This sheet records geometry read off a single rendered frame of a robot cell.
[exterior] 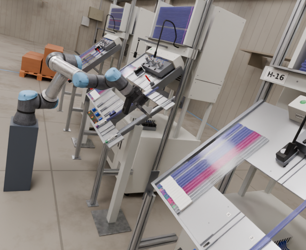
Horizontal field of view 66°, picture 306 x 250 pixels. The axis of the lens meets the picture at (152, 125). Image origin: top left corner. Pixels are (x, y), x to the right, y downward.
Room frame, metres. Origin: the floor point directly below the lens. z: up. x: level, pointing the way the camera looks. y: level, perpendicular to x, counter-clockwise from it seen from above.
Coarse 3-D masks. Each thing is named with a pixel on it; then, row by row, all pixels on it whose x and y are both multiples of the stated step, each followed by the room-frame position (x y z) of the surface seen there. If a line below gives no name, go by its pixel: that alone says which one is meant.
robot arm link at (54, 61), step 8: (48, 56) 1.39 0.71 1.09; (56, 56) 1.38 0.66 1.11; (48, 64) 1.36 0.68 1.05; (56, 64) 1.32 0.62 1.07; (64, 64) 1.29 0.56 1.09; (64, 72) 1.26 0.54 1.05; (72, 72) 1.22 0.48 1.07; (80, 72) 1.18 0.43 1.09; (72, 80) 1.17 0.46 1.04; (80, 80) 1.14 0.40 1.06; (88, 80) 1.17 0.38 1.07; (96, 80) 1.21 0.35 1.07
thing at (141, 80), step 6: (138, 60) 2.38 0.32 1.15; (144, 60) 2.32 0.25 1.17; (138, 66) 2.25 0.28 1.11; (144, 72) 2.08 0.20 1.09; (132, 78) 2.08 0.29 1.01; (138, 78) 2.03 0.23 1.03; (144, 78) 1.98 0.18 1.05; (150, 78) 1.94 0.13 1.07; (156, 78) 1.89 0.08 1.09; (138, 84) 1.93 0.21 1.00; (144, 84) 1.89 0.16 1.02
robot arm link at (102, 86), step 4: (100, 76) 1.25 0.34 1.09; (104, 76) 1.27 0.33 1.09; (100, 80) 1.23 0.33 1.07; (104, 80) 1.25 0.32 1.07; (100, 84) 1.23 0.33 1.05; (104, 84) 1.25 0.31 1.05; (96, 88) 1.24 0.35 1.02; (100, 88) 1.26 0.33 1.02; (104, 88) 1.27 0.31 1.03; (108, 88) 1.28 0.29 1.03
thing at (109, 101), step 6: (102, 96) 2.03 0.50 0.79; (108, 96) 1.98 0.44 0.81; (114, 96) 1.93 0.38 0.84; (96, 102) 1.98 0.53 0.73; (102, 102) 1.92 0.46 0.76; (108, 102) 1.88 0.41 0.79; (114, 102) 1.84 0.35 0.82; (120, 102) 1.80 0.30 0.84; (102, 108) 1.84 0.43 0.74; (108, 108) 1.80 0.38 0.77; (114, 108) 1.76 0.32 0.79; (120, 108) 1.72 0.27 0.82; (108, 114) 1.71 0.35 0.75
